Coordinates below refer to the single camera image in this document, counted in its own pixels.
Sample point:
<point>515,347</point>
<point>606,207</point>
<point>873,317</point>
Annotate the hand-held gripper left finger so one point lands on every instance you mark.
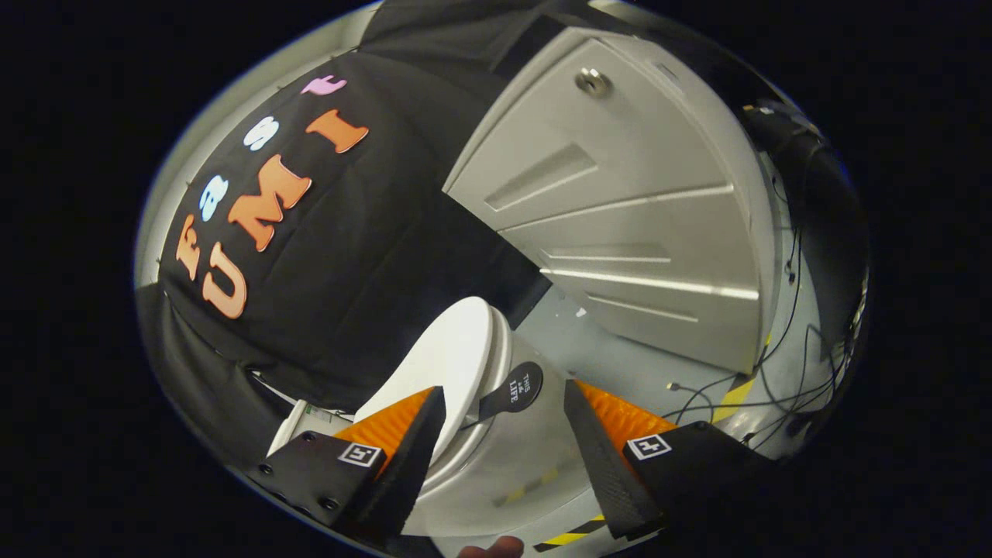
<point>411,457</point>

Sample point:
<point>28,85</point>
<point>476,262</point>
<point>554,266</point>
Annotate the yellow black floor tape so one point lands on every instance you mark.
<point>570,536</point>
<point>735,394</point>

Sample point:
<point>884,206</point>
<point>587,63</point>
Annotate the white toilet lid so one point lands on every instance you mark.
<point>442,364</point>

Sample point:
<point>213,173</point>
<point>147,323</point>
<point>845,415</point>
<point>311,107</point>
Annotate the white toilet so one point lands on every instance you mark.
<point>527,465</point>

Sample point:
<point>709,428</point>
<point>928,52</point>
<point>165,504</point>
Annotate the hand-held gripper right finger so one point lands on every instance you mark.
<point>604,473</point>

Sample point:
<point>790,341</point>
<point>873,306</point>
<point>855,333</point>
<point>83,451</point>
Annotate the black backdrop cloth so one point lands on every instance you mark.
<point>349,271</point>

